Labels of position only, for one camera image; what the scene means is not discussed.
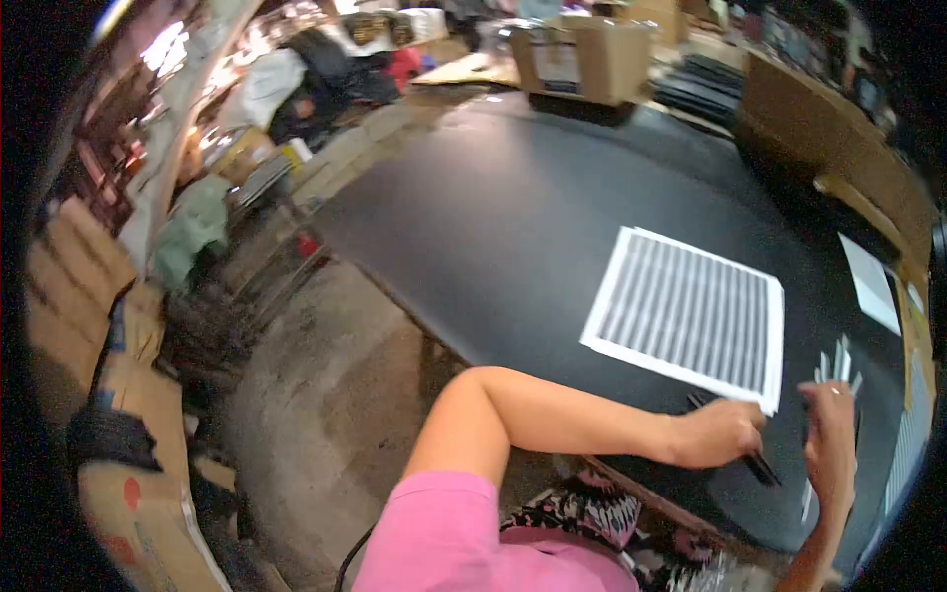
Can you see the person's left hand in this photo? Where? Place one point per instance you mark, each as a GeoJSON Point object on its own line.
{"type": "Point", "coordinates": [714, 436]}

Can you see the striped sheet with yellow edge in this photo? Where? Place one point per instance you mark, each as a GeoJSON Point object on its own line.
{"type": "Point", "coordinates": [908, 436]}

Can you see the black stick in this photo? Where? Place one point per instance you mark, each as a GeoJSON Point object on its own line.
{"type": "Point", "coordinates": [762, 468]}

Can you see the person's right hand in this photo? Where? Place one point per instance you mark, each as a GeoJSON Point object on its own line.
{"type": "Point", "coordinates": [830, 444]}

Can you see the flat cardboard sheet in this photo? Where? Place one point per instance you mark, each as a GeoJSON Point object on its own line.
{"type": "Point", "coordinates": [466, 70]}

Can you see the open cardboard box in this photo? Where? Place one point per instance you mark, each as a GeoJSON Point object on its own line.
{"type": "Point", "coordinates": [610, 63]}

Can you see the stack of black sheets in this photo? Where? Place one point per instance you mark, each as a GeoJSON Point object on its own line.
{"type": "Point", "coordinates": [699, 89]}

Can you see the pile of black bags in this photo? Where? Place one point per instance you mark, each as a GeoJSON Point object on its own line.
{"type": "Point", "coordinates": [340, 74]}

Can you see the stack of white striped sheets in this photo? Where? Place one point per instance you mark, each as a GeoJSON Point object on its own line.
{"type": "Point", "coordinates": [684, 314]}

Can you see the large brown cardboard board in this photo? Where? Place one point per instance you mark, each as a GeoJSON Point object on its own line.
{"type": "Point", "coordinates": [821, 129]}

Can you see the person's right fingers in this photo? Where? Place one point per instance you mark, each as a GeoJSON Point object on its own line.
{"type": "Point", "coordinates": [828, 394]}

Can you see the white plastic bag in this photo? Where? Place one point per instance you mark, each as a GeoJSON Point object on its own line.
{"type": "Point", "coordinates": [268, 85]}

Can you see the bundle of white strips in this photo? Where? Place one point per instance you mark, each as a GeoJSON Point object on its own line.
{"type": "Point", "coordinates": [842, 364]}

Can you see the person's legs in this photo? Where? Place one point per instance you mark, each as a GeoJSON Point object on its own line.
{"type": "Point", "coordinates": [592, 514]}

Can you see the stack of flattened cartons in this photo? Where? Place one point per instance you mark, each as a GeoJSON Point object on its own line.
{"type": "Point", "coordinates": [111, 355]}

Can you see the person's left fingers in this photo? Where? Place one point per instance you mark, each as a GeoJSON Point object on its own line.
{"type": "Point", "coordinates": [751, 429]}

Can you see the person's body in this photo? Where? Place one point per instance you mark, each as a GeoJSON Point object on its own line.
{"type": "Point", "coordinates": [444, 540]}

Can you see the green cloth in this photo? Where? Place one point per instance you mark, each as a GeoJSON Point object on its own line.
{"type": "Point", "coordinates": [191, 233]}

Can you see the plain white paper sheet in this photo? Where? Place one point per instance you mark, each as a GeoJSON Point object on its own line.
{"type": "Point", "coordinates": [871, 285]}

